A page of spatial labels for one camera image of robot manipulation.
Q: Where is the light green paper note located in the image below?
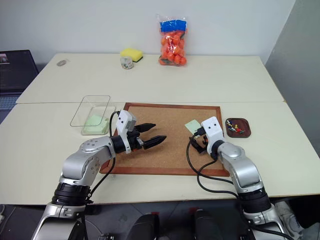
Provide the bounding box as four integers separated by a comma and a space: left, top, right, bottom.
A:
184, 119, 201, 134

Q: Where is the small glass jar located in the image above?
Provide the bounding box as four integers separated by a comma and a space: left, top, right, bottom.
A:
119, 56, 134, 70

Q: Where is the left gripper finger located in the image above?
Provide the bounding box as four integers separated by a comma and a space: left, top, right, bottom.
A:
136, 122, 157, 134
143, 135, 168, 151

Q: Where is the dark laptop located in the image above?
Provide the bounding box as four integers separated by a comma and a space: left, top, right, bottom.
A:
0, 49, 40, 111

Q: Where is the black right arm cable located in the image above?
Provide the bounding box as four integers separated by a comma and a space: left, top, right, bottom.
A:
186, 126, 241, 200

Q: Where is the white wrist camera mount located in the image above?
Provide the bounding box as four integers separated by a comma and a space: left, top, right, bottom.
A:
115, 108, 137, 154
200, 116, 225, 154

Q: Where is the dark rounded shape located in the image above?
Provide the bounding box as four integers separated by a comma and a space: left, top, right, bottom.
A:
124, 211, 161, 240
189, 207, 227, 240

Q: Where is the yellow sponge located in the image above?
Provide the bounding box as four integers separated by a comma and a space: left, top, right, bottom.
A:
119, 47, 144, 63

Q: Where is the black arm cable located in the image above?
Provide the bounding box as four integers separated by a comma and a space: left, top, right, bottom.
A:
81, 110, 120, 240
186, 126, 241, 200

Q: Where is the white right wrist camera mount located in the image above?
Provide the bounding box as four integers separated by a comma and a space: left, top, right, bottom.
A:
200, 116, 225, 154

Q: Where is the clear plastic container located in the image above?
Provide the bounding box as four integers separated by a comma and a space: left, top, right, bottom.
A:
69, 94, 117, 136

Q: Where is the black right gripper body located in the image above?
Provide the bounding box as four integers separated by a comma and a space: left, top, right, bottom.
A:
190, 136, 209, 154

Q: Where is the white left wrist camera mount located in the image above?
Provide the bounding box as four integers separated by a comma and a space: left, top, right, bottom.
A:
115, 108, 137, 154

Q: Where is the bag of orange fruits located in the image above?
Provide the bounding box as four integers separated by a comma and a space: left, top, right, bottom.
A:
156, 13, 189, 67

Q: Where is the brown wooden tray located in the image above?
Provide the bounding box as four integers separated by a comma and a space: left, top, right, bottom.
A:
225, 117, 252, 139

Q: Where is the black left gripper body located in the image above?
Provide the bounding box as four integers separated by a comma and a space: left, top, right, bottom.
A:
126, 126, 146, 153

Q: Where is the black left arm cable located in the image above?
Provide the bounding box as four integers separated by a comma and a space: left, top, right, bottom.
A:
81, 110, 120, 240

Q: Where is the wood framed cork board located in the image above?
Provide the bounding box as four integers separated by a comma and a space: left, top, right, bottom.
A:
99, 102, 232, 177

